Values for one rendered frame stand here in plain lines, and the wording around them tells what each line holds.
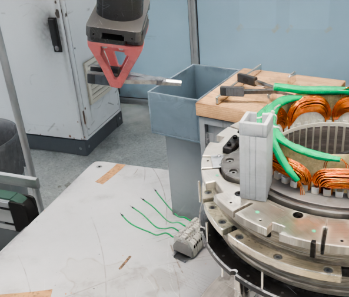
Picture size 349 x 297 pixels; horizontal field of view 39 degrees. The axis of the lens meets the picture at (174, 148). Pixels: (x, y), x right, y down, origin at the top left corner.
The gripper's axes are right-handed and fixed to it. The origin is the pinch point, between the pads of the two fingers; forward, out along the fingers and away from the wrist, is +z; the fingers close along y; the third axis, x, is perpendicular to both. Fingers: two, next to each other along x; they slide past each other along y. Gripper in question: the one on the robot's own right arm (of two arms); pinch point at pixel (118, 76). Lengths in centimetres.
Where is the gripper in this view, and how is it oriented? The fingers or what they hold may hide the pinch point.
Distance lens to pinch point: 67.7
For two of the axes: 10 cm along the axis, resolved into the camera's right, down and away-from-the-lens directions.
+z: -1.0, 7.8, 6.2
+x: 9.9, 1.2, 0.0
